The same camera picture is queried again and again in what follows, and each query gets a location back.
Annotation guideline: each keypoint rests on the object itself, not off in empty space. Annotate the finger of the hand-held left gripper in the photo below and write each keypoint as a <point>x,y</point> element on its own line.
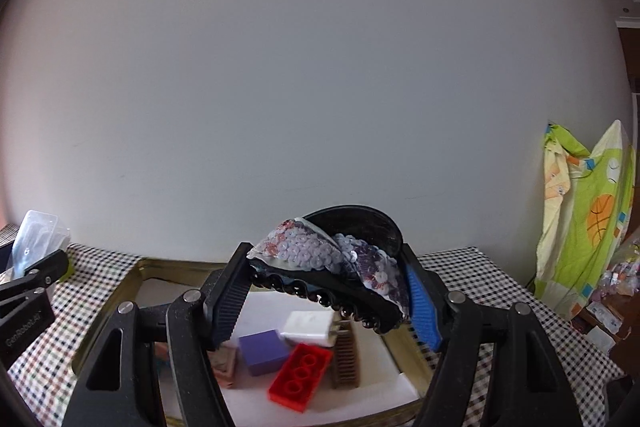
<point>45,268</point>

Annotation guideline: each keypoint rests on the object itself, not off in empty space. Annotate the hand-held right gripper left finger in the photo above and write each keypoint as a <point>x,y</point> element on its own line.
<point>229,304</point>

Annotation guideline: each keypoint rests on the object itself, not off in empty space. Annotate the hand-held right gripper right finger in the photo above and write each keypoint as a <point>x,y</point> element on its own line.
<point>424,309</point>

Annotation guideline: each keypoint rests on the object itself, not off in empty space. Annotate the clear plastic packet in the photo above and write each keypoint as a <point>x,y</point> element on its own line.
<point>37,232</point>

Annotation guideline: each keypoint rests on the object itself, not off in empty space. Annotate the purple block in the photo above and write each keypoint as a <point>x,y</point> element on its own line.
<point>262,349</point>

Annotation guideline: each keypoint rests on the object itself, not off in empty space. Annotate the white charger adapter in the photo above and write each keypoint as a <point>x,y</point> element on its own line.
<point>305,324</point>

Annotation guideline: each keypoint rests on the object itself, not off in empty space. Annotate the gold tin box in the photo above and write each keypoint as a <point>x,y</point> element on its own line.
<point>126,288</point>

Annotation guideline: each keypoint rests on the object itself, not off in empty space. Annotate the black sequin hair clip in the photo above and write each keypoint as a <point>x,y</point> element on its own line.
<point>325,252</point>

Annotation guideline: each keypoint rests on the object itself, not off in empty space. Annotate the checkered tablecloth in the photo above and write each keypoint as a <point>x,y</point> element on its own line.
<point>475,268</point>

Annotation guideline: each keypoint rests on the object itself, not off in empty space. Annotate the brown comb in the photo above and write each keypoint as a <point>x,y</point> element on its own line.
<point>346,357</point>

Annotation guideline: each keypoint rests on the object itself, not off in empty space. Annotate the white paper liner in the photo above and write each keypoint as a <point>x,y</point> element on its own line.
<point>372,387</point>

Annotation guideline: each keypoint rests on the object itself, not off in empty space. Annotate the red toy brick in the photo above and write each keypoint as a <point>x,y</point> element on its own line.
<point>296,382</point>

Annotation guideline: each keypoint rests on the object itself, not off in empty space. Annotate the printed blanket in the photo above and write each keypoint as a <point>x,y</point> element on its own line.
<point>585,232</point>

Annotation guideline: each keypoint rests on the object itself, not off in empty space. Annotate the pile of small packets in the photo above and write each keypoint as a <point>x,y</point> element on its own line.
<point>610,284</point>

